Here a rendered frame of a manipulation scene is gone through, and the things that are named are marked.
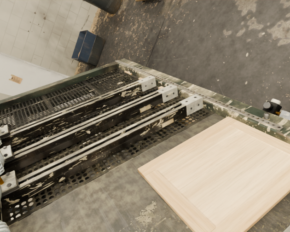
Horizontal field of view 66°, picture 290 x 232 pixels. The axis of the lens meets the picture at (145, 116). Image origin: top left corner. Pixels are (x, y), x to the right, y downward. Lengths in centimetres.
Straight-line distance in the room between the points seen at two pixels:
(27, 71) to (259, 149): 375
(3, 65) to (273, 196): 391
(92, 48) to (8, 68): 160
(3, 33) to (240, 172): 517
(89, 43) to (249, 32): 317
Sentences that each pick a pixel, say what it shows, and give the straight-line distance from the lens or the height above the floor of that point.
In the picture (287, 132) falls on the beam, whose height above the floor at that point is 89.
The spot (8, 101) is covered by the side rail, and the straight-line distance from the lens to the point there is 208.
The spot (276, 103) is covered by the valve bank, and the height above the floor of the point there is 75.
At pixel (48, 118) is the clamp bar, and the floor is 153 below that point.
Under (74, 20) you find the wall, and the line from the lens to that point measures 581.
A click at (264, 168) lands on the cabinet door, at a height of 104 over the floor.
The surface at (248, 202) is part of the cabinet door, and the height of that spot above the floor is 117.
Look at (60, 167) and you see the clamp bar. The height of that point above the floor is 157.
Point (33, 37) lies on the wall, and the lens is 559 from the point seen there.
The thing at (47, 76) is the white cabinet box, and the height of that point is 93.
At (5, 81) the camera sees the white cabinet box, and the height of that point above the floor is 150.
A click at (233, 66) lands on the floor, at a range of 245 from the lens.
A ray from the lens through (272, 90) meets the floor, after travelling 220.
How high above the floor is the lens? 195
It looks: 39 degrees down
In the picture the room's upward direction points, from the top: 73 degrees counter-clockwise
